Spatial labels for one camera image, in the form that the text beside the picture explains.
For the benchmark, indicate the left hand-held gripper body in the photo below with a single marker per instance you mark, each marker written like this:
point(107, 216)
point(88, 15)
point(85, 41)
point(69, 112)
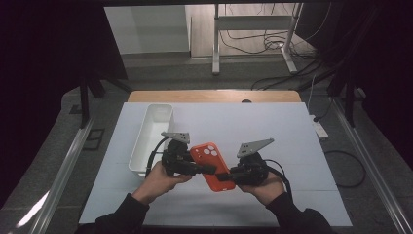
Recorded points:
point(177, 159)

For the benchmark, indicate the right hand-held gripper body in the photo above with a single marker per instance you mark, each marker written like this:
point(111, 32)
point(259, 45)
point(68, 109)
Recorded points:
point(251, 165)

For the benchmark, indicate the orange phone case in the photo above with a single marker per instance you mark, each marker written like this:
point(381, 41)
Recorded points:
point(212, 172)

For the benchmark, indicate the white plastic storage bin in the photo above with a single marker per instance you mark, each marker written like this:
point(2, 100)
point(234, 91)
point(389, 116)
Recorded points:
point(150, 136)

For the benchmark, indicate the person's right hand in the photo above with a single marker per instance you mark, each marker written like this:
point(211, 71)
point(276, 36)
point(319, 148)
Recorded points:
point(263, 191)

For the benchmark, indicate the person's left hand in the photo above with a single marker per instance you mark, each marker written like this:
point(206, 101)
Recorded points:
point(159, 185)

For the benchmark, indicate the white table mat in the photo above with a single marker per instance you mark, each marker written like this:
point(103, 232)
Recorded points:
point(246, 123)

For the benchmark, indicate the black table grommet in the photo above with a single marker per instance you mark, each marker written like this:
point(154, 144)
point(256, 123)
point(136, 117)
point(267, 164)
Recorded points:
point(246, 101)

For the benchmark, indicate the white power strip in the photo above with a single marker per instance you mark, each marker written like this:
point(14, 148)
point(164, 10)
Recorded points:
point(320, 128)

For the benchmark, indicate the black metal stand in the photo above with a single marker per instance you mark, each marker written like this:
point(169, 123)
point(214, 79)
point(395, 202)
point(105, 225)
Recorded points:
point(85, 97)
point(349, 94)

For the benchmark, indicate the white cabinet panel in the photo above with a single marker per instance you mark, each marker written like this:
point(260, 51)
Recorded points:
point(146, 29)

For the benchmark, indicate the black square floor frame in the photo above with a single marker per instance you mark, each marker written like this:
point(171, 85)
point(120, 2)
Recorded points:
point(94, 139)

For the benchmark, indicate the aluminium rail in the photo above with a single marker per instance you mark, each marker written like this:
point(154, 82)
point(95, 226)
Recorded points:
point(370, 165)
point(61, 175)

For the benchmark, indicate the white metal desk frame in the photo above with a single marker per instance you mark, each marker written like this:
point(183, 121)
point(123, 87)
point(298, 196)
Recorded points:
point(216, 39)

